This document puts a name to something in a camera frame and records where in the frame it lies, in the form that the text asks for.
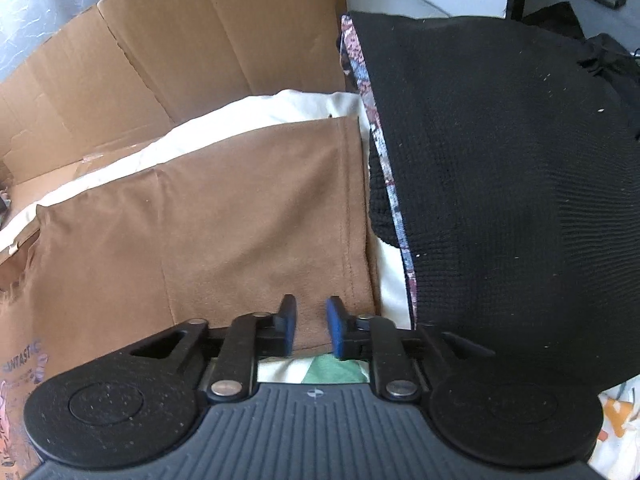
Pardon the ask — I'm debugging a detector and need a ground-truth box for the cream bear print duvet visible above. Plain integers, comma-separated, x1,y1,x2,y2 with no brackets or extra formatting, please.
1,91,408,382

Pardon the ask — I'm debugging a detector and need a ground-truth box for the brown printed t-shirt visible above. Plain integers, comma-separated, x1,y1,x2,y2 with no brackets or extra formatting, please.
1,117,374,479

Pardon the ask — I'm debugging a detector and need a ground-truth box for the brown cardboard sheet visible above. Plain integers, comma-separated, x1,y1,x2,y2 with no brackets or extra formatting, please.
0,0,352,206

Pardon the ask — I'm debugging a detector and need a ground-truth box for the black knit garment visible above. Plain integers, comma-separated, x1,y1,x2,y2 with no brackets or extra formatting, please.
340,12,639,390

